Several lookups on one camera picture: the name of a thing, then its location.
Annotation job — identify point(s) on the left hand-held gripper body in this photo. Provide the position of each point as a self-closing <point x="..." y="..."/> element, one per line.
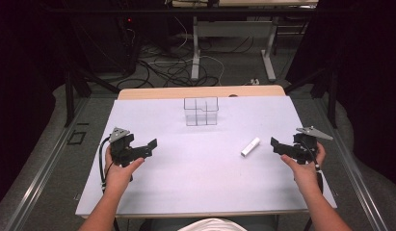
<point x="121" y="150"/>

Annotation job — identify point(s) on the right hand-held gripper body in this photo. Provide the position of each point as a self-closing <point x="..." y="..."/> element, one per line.
<point x="306" y="144"/>

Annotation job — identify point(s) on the person's left hand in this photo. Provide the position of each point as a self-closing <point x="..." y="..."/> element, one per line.
<point x="120" y="174"/>

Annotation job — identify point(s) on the person's right hand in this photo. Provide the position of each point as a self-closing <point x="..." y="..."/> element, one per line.
<point x="303" y="173"/>

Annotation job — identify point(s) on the white tube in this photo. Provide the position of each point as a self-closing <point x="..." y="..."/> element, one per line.
<point x="250" y="147"/>

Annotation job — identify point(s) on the black metal stand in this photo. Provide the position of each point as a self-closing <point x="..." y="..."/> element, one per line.
<point x="70" y="93"/>
<point x="330" y="93"/>

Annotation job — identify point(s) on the clear acrylic organizer box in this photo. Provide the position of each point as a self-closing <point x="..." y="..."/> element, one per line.
<point x="201" y="111"/>

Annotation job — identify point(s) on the white table sheet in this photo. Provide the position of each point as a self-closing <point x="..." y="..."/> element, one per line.
<point x="202" y="179"/>

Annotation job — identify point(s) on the white plug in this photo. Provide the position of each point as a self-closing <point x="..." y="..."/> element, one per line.
<point x="255" y="82"/>

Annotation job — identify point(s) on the person's white shirt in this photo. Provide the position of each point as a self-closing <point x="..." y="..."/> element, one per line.
<point x="213" y="225"/>

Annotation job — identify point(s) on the dark computer case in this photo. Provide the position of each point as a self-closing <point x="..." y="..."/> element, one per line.
<point x="121" y="35"/>

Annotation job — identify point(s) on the aluminium floor rail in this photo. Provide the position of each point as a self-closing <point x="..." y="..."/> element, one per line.
<point x="356" y="179"/>
<point x="41" y="170"/>

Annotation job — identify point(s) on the white metal desk frame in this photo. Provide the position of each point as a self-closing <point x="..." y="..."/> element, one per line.
<point x="234" y="29"/>

